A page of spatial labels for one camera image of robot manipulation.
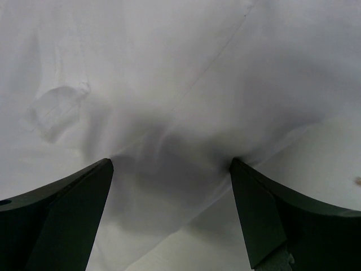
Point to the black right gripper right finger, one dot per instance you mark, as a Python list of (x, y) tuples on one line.
[(286, 230)]

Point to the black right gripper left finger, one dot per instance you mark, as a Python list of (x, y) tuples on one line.
[(54, 227)]

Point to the white t shirt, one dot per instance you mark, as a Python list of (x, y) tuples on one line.
[(171, 91)]

